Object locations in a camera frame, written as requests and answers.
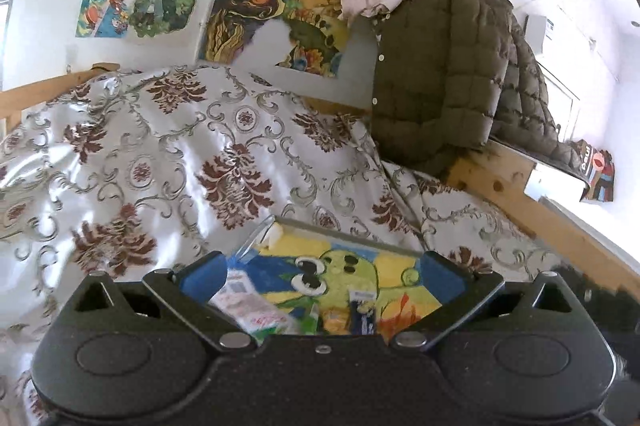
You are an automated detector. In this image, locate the floral printed blanket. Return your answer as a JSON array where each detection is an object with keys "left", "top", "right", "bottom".
[{"left": 0, "top": 66, "right": 556, "bottom": 426}]

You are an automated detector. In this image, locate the green snack packet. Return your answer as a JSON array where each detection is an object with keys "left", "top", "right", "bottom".
[{"left": 295, "top": 301, "right": 321, "bottom": 336}]

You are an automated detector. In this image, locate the dark fish wall poster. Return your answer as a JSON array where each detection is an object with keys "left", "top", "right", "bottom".
[{"left": 197, "top": 0, "right": 353, "bottom": 79}]

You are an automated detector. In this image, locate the white snack packet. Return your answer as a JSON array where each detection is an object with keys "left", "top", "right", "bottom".
[{"left": 207, "top": 268, "right": 301, "bottom": 337}]

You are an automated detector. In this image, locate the yellow snack packet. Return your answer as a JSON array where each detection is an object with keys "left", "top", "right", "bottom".
[{"left": 322, "top": 308, "right": 351, "bottom": 336}]

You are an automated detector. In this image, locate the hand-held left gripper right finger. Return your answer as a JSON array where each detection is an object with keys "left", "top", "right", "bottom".
[{"left": 390, "top": 250, "right": 577, "bottom": 352}]

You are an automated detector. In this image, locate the white wall box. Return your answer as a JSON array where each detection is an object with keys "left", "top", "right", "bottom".
[{"left": 522, "top": 13, "right": 553, "bottom": 54}]

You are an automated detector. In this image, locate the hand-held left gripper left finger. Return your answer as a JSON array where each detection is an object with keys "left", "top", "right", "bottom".
[{"left": 74, "top": 251, "right": 261, "bottom": 352}]

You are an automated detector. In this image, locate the cartoon print storage box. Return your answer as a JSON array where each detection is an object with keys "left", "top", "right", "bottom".
[{"left": 227, "top": 216, "right": 446, "bottom": 337}]

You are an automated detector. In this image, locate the olive puffer jacket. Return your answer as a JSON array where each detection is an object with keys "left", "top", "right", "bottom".
[{"left": 370, "top": 0, "right": 591, "bottom": 181}]

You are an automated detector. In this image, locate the wooden bed frame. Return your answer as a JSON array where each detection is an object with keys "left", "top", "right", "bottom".
[{"left": 0, "top": 63, "right": 640, "bottom": 301}]

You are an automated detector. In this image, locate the colourful printed bag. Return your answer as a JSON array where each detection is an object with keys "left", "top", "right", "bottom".
[{"left": 570, "top": 138, "right": 616, "bottom": 204}]

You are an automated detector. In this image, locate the blue barcoded snack packet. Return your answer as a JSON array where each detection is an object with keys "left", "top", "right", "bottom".
[{"left": 348, "top": 290, "right": 377, "bottom": 336}]

